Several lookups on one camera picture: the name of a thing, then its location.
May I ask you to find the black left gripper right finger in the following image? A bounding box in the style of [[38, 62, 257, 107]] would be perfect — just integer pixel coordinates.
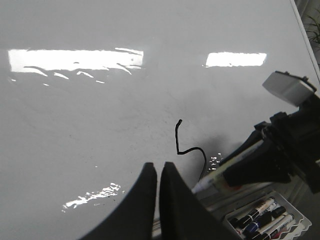
[[159, 162, 237, 240]]

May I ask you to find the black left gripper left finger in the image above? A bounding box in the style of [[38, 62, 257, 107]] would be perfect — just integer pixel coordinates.
[[82, 162, 157, 240]]

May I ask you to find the white marker with black cap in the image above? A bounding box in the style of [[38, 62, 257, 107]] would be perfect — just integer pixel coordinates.
[[230, 196, 275, 229]]

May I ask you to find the black marker in tray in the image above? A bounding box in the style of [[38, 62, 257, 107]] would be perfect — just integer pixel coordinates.
[[243, 206, 286, 235]]

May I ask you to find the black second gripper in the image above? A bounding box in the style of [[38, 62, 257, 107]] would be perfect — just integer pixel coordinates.
[[219, 94, 320, 194]]

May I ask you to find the green plant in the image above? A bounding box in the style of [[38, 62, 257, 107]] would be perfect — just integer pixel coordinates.
[[301, 8, 320, 45]]

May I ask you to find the white marker with taped pad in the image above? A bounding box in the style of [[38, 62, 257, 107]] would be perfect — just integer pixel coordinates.
[[191, 139, 266, 194]]

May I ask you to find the blue marker in tray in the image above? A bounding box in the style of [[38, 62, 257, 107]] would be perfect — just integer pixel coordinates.
[[243, 217, 272, 235]]

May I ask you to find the white marker tray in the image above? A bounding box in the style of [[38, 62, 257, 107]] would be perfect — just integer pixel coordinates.
[[223, 191, 312, 240]]

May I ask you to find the white whiteboard with aluminium frame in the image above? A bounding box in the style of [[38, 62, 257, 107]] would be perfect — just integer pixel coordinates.
[[0, 0, 320, 240]]

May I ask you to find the white red marker in tray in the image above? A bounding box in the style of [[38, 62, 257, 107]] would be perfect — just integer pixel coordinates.
[[251, 213, 294, 240]]

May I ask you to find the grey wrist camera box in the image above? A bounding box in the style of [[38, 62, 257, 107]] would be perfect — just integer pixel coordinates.
[[262, 71, 317, 107]]

